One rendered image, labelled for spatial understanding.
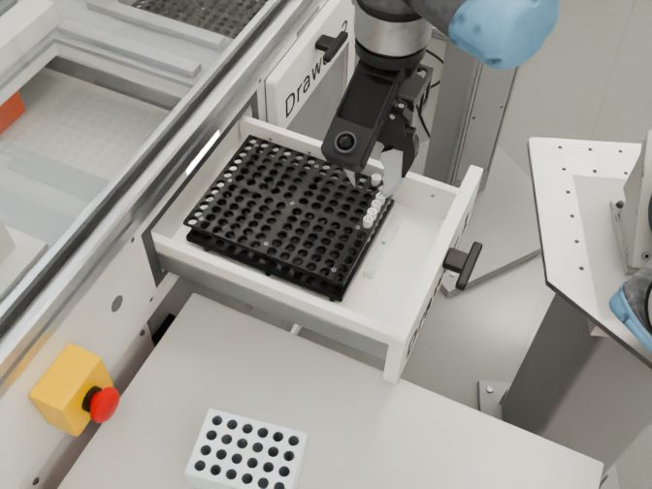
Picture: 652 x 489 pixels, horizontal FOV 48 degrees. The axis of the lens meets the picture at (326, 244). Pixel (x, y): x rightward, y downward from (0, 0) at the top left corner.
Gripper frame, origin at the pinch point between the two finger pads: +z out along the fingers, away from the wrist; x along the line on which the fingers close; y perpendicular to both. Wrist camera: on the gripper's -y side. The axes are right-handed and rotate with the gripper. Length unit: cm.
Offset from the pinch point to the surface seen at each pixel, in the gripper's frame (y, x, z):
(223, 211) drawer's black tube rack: -5.6, 17.4, 7.4
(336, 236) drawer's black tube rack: -3.0, 2.7, 7.4
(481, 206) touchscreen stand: 88, -5, 94
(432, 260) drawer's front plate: -3.4, -9.8, 4.6
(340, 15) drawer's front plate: 39.3, 21.3, 7.6
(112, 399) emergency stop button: -33.0, 15.7, 8.7
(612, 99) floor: 156, -30, 98
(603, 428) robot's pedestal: 18, -45, 64
